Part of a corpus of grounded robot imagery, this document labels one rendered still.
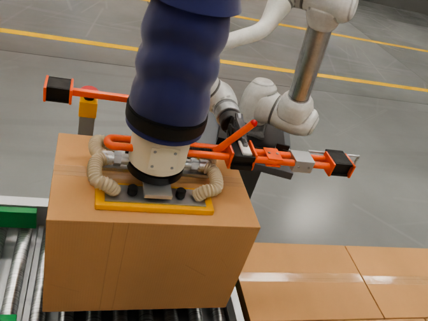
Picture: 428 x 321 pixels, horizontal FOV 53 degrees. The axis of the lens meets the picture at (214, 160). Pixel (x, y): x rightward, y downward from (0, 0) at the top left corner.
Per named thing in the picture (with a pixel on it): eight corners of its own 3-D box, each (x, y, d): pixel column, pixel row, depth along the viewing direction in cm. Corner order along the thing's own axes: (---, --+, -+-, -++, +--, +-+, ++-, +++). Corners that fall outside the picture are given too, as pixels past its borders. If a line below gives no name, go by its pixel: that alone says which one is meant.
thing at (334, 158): (328, 176, 141) (334, 164, 138) (319, 162, 146) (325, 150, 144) (349, 178, 143) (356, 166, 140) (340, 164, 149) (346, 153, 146)
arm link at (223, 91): (223, 127, 158) (200, 106, 151) (216, 105, 170) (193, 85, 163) (246, 109, 155) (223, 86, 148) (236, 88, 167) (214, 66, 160)
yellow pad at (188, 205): (94, 210, 117) (95, 196, 114) (95, 186, 124) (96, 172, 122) (213, 216, 127) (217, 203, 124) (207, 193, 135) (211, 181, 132)
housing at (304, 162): (292, 172, 138) (296, 161, 135) (285, 159, 143) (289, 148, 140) (311, 174, 140) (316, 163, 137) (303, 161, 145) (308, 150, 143)
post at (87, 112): (65, 269, 221) (79, 101, 165) (65, 259, 227) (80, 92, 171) (78, 270, 223) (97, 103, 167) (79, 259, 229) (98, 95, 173)
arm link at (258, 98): (243, 107, 231) (255, 69, 220) (274, 121, 227) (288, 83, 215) (231, 116, 218) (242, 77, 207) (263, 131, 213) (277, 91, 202)
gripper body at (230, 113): (242, 109, 148) (249, 124, 141) (235, 130, 153) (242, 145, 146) (222, 106, 146) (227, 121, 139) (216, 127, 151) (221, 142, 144)
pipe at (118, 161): (95, 195, 116) (97, 179, 113) (97, 142, 135) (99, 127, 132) (214, 202, 126) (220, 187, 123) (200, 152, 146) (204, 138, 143)
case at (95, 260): (42, 312, 132) (45, 220, 110) (53, 219, 163) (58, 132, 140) (225, 307, 150) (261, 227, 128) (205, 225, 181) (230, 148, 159)
